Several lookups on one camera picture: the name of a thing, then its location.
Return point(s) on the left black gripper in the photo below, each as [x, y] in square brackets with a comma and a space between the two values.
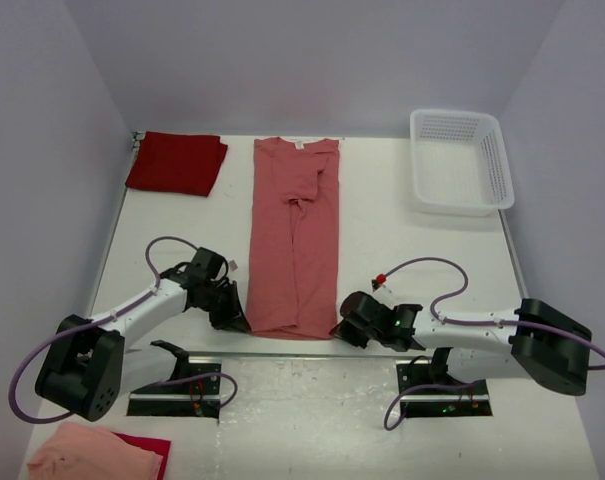
[232, 318]

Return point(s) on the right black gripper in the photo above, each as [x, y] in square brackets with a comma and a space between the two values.
[346, 332]

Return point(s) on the salmon pink t shirt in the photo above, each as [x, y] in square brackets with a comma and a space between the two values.
[294, 245]

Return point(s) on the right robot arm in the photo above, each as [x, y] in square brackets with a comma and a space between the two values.
[533, 340]

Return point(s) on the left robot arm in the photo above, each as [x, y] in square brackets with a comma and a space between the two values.
[91, 362]

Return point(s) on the folded dark red shirt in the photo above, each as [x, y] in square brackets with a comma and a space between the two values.
[180, 164]

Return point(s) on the folded red shirt front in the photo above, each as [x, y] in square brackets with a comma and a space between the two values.
[160, 447]

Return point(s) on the white plastic basket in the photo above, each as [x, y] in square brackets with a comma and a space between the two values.
[459, 163]

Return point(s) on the folded light pink shirt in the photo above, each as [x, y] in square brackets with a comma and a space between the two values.
[78, 452]

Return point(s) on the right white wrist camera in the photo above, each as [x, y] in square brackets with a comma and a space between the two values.
[383, 294]

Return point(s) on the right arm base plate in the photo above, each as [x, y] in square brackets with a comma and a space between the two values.
[431, 403]

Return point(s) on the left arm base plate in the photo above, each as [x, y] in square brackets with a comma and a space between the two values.
[200, 399]

